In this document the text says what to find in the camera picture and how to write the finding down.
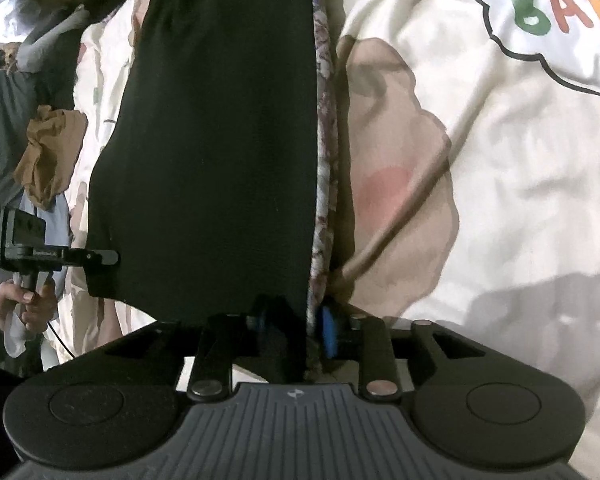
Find small teddy bear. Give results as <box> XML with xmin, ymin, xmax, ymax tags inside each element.
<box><xmin>0</xmin><ymin>42</ymin><xmax>21</xmax><ymax>74</ymax></box>

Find grey plush toy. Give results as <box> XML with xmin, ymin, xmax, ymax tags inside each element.
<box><xmin>16</xmin><ymin>6</ymin><xmax>91</xmax><ymax>73</ymax></box>

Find white bear print duvet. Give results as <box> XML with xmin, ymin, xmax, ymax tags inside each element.
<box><xmin>40</xmin><ymin>0</ymin><xmax>600</xmax><ymax>480</ymax></box>

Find person's left hand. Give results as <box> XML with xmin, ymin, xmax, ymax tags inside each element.
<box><xmin>0</xmin><ymin>278</ymin><xmax>57</xmax><ymax>334</ymax></box>

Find light blue jeans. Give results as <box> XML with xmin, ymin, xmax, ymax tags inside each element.
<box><xmin>2</xmin><ymin>192</ymin><xmax>74</xmax><ymax>361</ymax></box>

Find brown garment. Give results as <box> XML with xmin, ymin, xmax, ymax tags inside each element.
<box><xmin>14</xmin><ymin>105</ymin><xmax>87</xmax><ymax>210</ymax></box>

